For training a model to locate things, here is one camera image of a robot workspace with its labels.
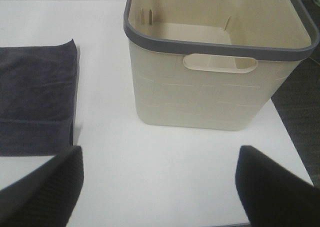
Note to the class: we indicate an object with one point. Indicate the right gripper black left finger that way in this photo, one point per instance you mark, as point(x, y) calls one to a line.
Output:
point(47, 196)

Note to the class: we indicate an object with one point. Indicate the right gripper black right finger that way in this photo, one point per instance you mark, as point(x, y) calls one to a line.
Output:
point(271, 195)

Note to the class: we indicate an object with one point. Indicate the dark navy towel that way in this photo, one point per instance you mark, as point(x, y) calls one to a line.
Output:
point(37, 99)

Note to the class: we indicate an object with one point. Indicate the beige bin grey rim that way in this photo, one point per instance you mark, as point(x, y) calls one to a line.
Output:
point(213, 64)

